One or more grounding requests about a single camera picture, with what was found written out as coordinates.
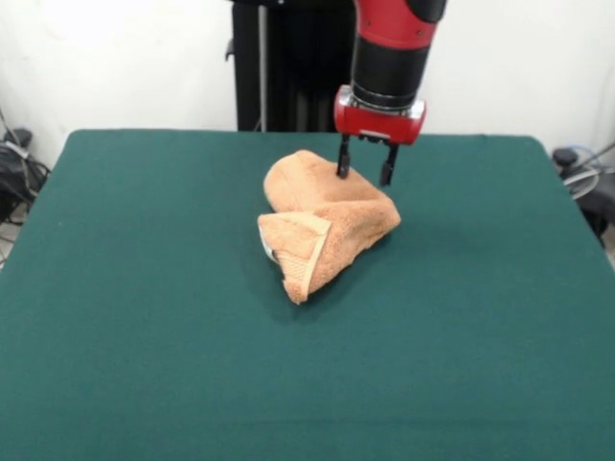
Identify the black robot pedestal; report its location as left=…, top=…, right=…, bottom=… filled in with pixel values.
left=223, top=0, right=359, bottom=133

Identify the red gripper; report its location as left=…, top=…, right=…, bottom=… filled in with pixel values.
left=333, top=85, right=428, bottom=187

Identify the orange terry towel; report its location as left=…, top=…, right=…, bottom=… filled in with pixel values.
left=257, top=148, right=403, bottom=306

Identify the black stand base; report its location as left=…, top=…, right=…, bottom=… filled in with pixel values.
left=551, top=145, right=615, bottom=251
left=0, top=127, right=52, bottom=227

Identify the dark green table cloth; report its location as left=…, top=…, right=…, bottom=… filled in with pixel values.
left=0, top=128, right=615, bottom=461

